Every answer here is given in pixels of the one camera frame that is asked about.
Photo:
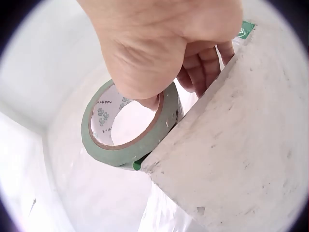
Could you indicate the green tape strip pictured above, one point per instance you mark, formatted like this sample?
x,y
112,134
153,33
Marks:
x,y
246,29

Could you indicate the person's right thumb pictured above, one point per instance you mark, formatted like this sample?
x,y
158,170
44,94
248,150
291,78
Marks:
x,y
151,102

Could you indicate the person's right hand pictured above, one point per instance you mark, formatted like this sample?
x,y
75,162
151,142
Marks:
x,y
149,43

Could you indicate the clear plastic sheet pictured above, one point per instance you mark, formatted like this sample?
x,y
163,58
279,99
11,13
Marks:
x,y
108,193

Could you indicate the green masking tape roll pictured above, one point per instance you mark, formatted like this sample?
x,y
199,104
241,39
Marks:
x,y
144,142

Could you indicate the person's right fingers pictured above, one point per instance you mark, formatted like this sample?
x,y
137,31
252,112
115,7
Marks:
x,y
202,70

